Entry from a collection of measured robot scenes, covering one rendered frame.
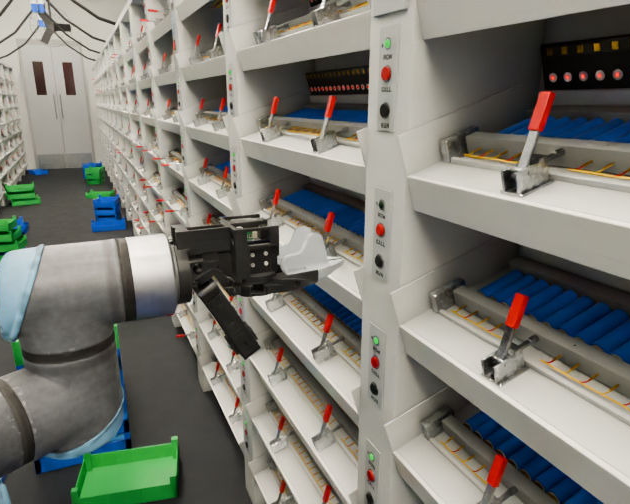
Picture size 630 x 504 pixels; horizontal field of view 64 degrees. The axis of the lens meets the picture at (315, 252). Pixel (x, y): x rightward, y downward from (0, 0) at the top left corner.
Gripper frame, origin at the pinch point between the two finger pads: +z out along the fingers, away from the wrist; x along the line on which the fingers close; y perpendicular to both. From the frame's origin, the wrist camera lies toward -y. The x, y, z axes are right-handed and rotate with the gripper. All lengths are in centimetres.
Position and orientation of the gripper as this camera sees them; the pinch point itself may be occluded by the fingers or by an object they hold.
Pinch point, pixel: (333, 267)
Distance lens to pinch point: 65.4
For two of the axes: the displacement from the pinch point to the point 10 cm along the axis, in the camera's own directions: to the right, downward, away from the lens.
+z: 9.1, -1.2, 4.0
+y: 0.0, -9.6, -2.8
